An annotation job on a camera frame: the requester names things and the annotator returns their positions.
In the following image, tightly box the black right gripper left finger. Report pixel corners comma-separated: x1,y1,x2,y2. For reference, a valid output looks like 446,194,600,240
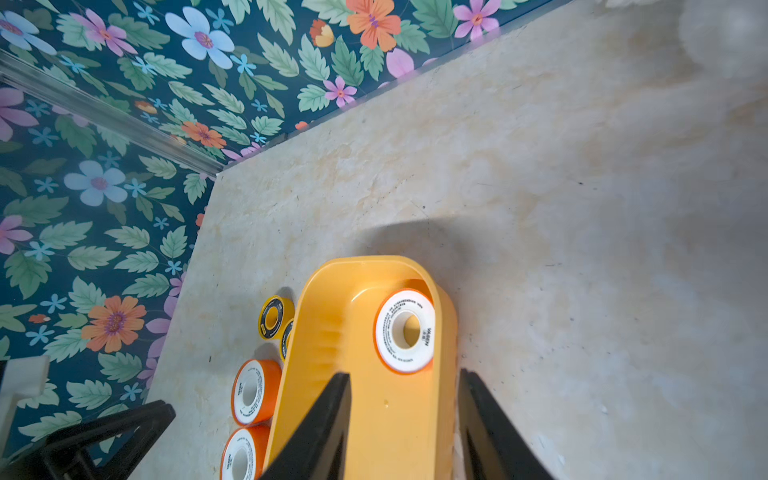
261,373,352,480

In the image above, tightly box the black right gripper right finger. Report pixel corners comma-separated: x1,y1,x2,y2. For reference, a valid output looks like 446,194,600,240
458,369,553,480

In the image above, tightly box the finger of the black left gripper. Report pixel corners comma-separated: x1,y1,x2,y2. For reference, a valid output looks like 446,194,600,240
41,400,176,474

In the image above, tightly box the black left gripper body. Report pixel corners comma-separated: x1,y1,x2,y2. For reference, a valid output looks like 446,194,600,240
1,443,102,480

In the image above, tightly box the orange white tape roll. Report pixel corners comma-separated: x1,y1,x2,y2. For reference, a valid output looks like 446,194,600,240
374,289,436,375
231,359,282,427
220,425,270,480

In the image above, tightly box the yellow plastic storage box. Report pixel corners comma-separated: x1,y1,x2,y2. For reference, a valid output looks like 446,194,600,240
266,256,458,479

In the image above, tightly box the yellow black tape roll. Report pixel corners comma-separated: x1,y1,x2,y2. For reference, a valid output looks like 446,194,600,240
279,319,294,362
258,295,295,340

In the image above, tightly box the white plush toy pink shirt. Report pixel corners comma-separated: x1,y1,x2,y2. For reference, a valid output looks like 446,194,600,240
595,1,767,81

